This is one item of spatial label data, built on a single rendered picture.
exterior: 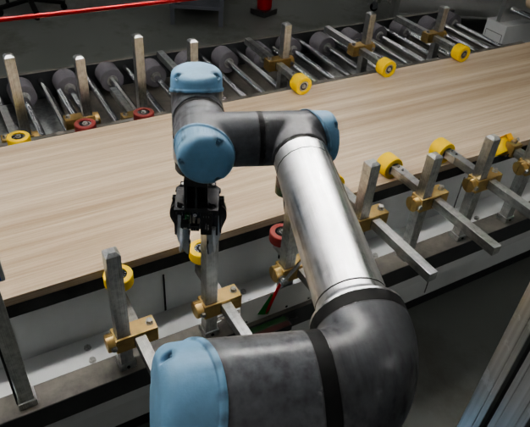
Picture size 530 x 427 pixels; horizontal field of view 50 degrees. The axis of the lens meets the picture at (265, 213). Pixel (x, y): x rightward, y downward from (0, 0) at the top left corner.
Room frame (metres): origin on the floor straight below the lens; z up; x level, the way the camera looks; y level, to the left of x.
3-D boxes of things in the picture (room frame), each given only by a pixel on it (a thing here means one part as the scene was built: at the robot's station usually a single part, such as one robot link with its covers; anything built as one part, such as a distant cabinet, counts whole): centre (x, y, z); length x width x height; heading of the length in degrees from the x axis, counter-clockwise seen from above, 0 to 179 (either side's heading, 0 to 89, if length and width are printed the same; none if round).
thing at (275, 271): (1.23, -0.09, 0.84); 0.14 x 0.06 x 0.05; 122
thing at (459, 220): (1.48, -0.55, 0.95); 0.50 x 0.04 x 0.04; 32
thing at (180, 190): (0.75, 0.11, 1.46); 0.09 x 0.08 x 0.12; 5
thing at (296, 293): (1.18, -0.06, 0.75); 0.26 x 0.01 x 0.10; 122
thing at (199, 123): (0.66, 0.08, 1.61); 0.11 x 0.11 x 0.08; 12
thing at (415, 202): (1.50, -0.52, 0.94); 0.14 x 0.06 x 0.05; 122
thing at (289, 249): (1.22, -0.08, 0.91); 0.04 x 0.04 x 0.48; 32
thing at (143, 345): (0.92, 0.28, 0.80); 0.44 x 0.03 x 0.04; 32
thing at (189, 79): (0.75, 0.11, 1.62); 0.09 x 0.08 x 0.11; 12
